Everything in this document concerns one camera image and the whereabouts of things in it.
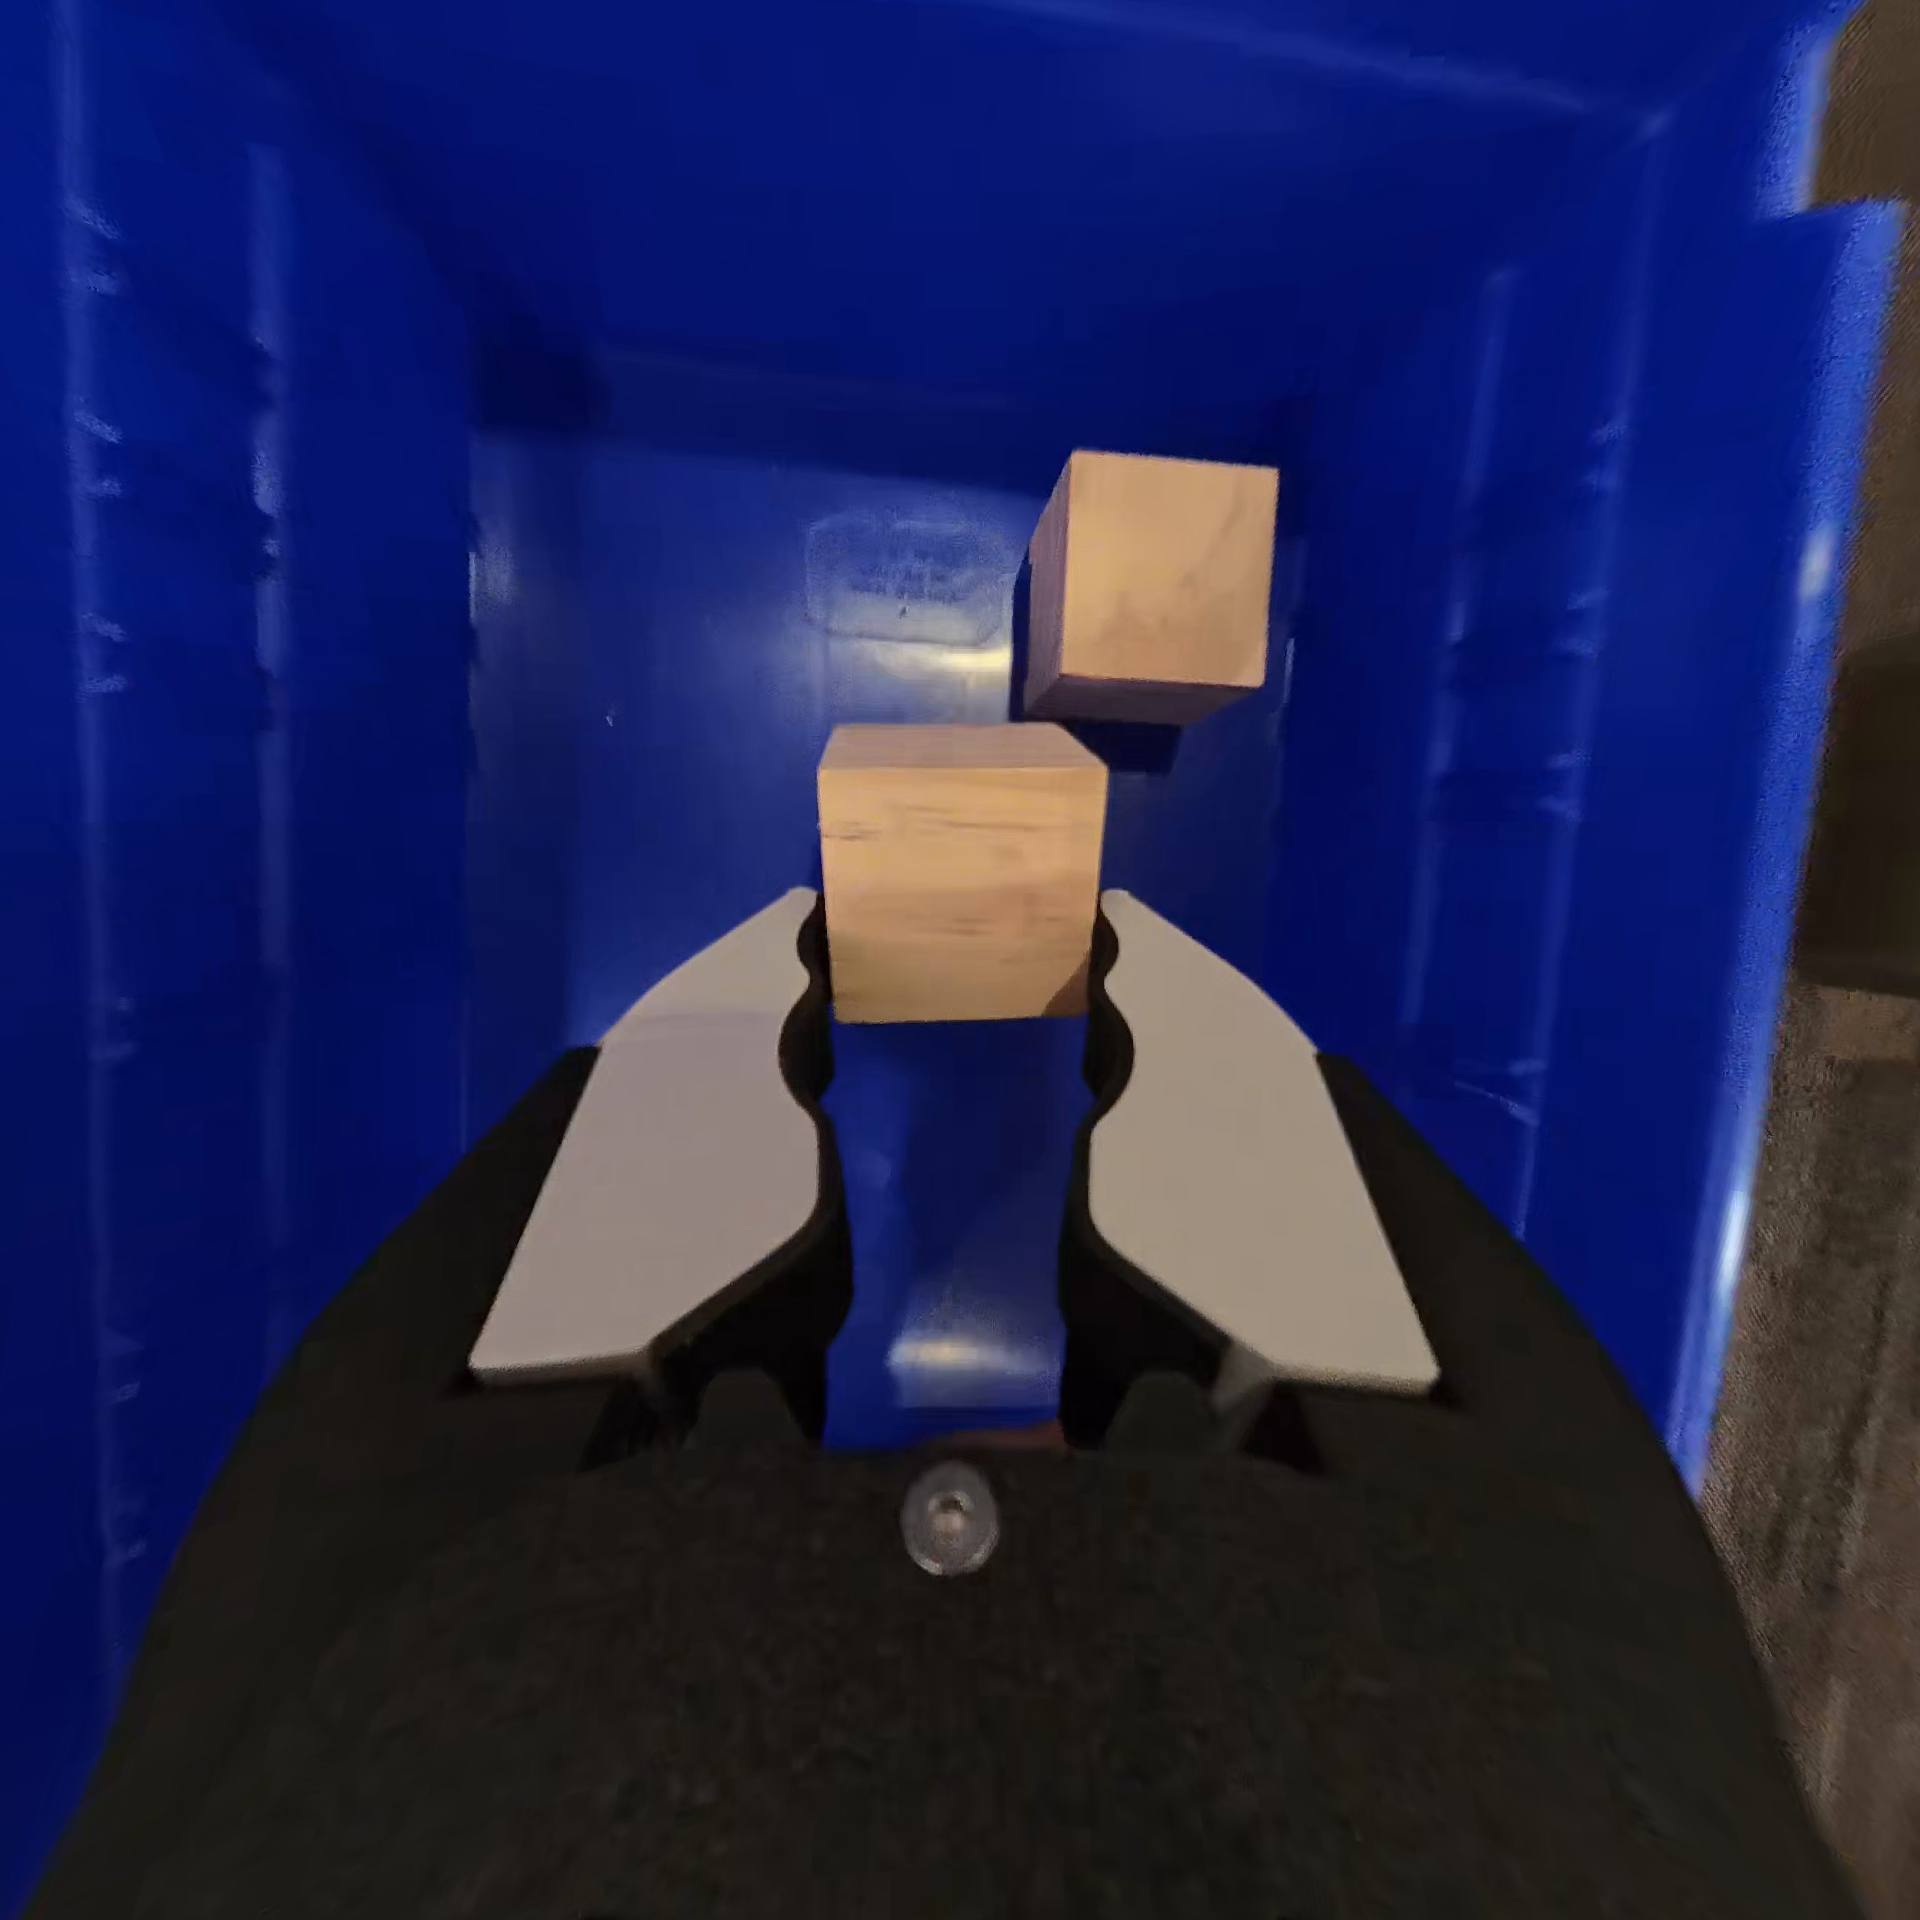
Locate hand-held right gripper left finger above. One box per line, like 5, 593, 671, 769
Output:
469, 888, 860, 1453

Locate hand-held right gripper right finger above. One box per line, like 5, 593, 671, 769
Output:
1053, 888, 1442, 1453

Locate dark grey box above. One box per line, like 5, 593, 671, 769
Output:
1793, 645, 1920, 993

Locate wooden cube blue tape stripe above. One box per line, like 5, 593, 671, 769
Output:
1019, 450, 1280, 728
817, 722, 1113, 1024

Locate blue plastic bin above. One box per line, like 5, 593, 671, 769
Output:
0, 0, 1907, 1920

